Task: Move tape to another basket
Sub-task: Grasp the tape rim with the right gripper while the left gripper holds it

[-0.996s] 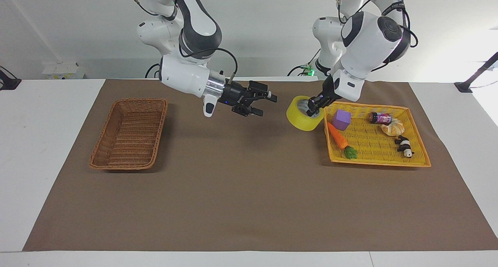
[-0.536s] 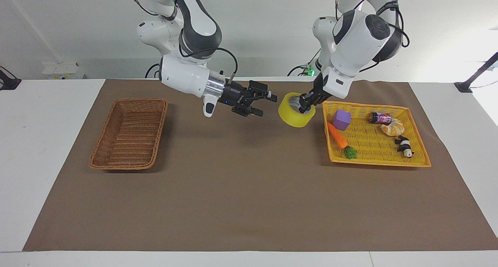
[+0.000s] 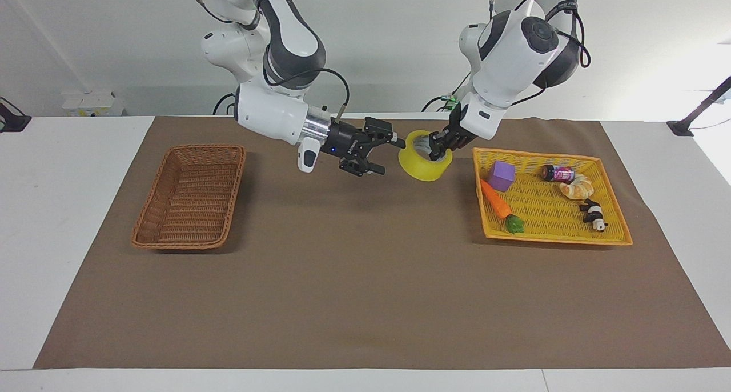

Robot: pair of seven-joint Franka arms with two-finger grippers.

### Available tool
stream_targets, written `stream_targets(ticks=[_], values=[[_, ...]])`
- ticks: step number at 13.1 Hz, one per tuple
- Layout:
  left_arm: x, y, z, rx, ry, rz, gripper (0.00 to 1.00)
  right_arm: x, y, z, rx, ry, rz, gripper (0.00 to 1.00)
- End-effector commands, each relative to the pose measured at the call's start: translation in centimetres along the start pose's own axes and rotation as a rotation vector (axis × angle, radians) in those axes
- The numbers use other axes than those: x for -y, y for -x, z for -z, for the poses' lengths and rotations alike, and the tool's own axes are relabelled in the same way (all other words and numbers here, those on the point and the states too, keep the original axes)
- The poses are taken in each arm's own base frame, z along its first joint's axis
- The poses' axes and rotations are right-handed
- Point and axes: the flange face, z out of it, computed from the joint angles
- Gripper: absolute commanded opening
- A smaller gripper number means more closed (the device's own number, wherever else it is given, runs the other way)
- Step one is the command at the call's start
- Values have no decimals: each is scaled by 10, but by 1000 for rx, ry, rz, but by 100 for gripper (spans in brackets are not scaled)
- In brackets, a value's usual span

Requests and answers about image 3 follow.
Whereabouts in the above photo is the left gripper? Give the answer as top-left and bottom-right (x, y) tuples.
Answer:
(428, 102), (479, 162)

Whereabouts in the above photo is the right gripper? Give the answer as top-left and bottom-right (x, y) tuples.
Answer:
(326, 117), (407, 178)

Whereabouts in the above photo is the yellow tape roll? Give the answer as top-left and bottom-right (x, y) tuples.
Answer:
(398, 130), (454, 182)

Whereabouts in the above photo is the yellow wicker basket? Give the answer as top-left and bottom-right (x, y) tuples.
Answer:
(472, 147), (633, 246)

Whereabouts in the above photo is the brown wicker basket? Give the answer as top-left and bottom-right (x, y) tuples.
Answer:
(131, 144), (247, 250)

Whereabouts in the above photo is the purple cube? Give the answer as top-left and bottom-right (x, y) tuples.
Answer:
(488, 161), (516, 193)

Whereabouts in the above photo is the orange toy carrot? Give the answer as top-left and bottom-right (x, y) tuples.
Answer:
(479, 178), (525, 234)

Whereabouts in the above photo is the small dark can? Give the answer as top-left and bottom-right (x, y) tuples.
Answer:
(541, 164), (576, 183)

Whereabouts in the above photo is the toy bread roll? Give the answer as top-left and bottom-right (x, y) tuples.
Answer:
(560, 173), (595, 201)

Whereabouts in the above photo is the toy panda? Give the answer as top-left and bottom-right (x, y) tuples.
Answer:
(579, 198), (609, 232)

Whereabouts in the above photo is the black stand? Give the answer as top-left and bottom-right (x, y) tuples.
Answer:
(666, 76), (731, 137)
(0, 97), (33, 133)

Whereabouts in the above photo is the white box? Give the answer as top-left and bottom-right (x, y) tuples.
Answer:
(61, 91), (124, 118)

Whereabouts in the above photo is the black cable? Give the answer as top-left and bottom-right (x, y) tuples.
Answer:
(262, 66), (351, 125)
(488, 0), (592, 107)
(421, 71), (472, 113)
(212, 91), (238, 117)

